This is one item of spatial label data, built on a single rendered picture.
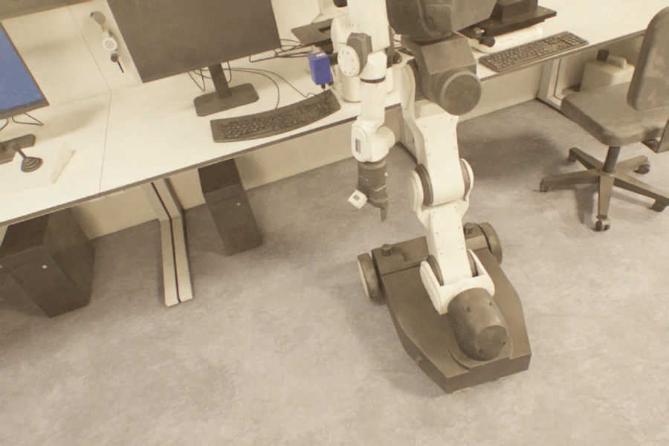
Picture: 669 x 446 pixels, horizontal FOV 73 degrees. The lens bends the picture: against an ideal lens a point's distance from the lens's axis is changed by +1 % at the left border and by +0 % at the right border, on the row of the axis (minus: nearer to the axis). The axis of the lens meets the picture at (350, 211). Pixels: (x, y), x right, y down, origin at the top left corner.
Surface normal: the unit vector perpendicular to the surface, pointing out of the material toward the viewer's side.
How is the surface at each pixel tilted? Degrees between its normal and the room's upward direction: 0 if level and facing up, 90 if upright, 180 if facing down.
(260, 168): 90
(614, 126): 0
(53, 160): 9
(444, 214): 65
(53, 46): 90
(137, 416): 0
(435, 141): 70
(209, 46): 86
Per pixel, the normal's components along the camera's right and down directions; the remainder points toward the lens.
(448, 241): 0.15, 0.22
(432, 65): 0.04, -0.23
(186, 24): 0.34, 0.51
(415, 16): -0.70, 0.61
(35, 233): -0.13, -0.76
